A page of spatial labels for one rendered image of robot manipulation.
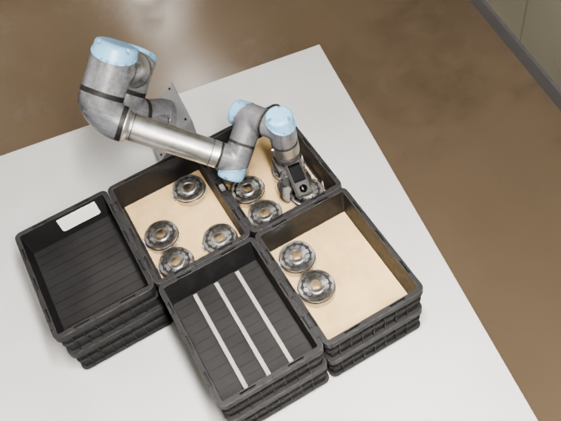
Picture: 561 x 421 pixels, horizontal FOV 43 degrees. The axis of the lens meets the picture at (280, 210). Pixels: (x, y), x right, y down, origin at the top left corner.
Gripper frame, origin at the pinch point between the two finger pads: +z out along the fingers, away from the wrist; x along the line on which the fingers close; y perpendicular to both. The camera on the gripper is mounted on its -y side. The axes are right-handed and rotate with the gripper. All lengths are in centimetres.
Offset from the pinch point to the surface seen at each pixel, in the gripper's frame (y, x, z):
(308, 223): -10.8, 1.0, -1.5
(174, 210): 15.1, 35.3, 2.0
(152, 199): 22.5, 40.6, 2.0
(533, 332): -40, -70, 85
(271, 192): 7.1, 5.9, 2.0
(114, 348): -16, 67, 12
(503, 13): 105, -147, 73
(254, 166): 19.1, 7.1, 2.0
